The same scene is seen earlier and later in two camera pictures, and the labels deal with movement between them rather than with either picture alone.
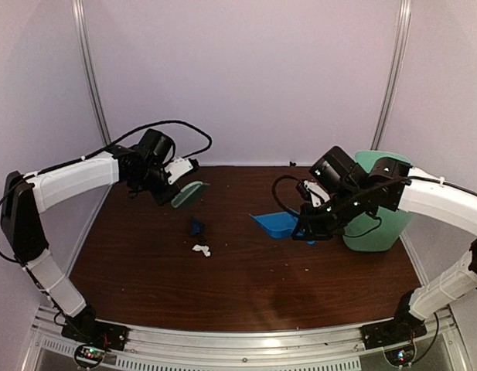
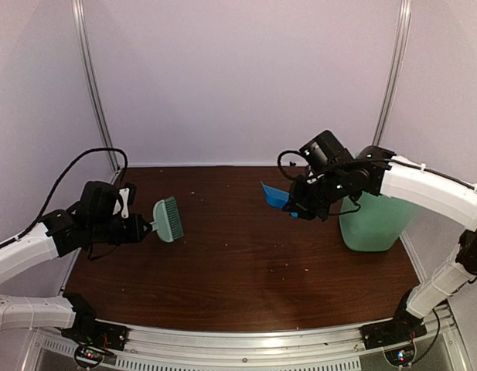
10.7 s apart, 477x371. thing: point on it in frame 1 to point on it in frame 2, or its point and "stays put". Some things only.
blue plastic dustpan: (278, 225) to (277, 199)
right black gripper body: (345, 206) to (317, 198)
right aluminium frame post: (401, 43) stays put
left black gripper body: (151, 179) to (102, 231)
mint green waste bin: (380, 229) stays put
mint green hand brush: (188, 193) to (167, 222)
